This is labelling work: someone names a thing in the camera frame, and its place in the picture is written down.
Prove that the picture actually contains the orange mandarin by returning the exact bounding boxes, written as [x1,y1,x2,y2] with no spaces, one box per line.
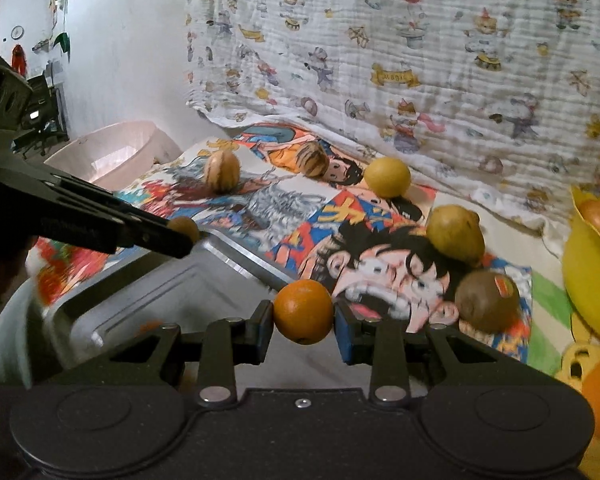
[273,280,334,344]

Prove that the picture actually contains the grey metal tray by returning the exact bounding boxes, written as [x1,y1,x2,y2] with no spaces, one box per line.
[44,230,294,370]

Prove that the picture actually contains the small brown longan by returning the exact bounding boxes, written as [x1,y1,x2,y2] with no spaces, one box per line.
[168,217,200,244]

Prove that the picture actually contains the green-yellow pear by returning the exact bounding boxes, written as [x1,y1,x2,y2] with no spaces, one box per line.
[426,204,486,266]

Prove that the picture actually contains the yellow lemon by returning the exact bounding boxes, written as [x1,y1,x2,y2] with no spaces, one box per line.
[364,157,412,198]

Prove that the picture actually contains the pink plastic basket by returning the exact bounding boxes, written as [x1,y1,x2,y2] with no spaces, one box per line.
[45,120,183,191]

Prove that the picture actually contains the colourful anime poster mat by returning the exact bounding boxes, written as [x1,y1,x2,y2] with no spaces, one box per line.
[26,121,534,363]

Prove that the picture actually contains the winnie pooh drawing mat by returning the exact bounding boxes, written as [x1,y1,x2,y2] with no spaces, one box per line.
[526,268,600,480]

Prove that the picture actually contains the yellow plastic bowl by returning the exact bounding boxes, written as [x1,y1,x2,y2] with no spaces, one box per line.
[562,186,600,337]

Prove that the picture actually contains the white cartoon print cloth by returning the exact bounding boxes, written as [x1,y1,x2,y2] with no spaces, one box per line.
[185,0,600,235]

